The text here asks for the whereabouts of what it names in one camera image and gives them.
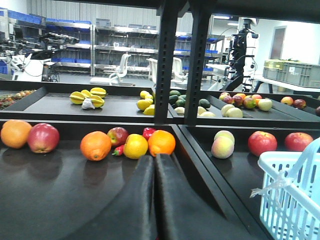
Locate cherry tomato vine pile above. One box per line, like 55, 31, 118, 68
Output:
0, 89, 36, 110

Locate light blue plastic basket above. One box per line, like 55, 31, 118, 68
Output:
250, 138, 320, 240

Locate rear peach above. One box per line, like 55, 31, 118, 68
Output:
213, 130, 235, 144

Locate yellow lemon pile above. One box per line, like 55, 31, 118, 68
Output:
136, 90, 155, 116

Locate yellow starfruit pile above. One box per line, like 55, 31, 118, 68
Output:
69, 87, 107, 109

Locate red bell pepper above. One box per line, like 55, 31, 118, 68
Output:
142, 127, 156, 140

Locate red apple centre right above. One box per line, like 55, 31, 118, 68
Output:
247, 131, 278, 157

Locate mixed apple mango pile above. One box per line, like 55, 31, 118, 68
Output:
218, 92, 273, 112

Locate peach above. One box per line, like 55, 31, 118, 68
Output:
213, 130, 235, 144
211, 136, 234, 159

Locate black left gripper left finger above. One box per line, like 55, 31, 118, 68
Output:
64, 155, 158, 240

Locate front peach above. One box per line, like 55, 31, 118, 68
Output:
211, 136, 234, 159

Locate grey plastic crate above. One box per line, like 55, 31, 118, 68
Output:
262, 59, 320, 89

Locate pale yellow pears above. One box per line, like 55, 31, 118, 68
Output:
174, 104, 244, 118

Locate dark apple far tray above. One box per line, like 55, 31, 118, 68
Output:
292, 98, 307, 110

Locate dark red apple back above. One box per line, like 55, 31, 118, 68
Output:
107, 126, 129, 148

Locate red apple far right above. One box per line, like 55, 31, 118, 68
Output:
284, 132, 314, 152

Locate white garlic bulb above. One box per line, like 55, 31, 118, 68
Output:
81, 98, 96, 110

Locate orange with navel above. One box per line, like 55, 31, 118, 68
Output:
80, 131, 112, 161

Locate red apple back left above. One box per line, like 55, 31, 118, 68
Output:
27, 123, 60, 154

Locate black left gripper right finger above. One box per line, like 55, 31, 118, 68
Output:
155, 154, 253, 240

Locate bright orange right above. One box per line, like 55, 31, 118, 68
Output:
147, 130, 176, 157

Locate green avocado pile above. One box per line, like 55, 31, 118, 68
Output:
168, 90, 211, 109

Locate orange at far left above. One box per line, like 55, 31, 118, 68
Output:
0, 119, 32, 149

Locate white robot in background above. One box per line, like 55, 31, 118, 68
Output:
220, 17, 260, 93

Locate yellow round fruit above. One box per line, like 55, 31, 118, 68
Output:
123, 133, 148, 160

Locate black shelf upright posts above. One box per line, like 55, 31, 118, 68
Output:
154, 0, 217, 125

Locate red chili pepper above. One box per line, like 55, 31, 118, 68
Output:
112, 144, 125, 156

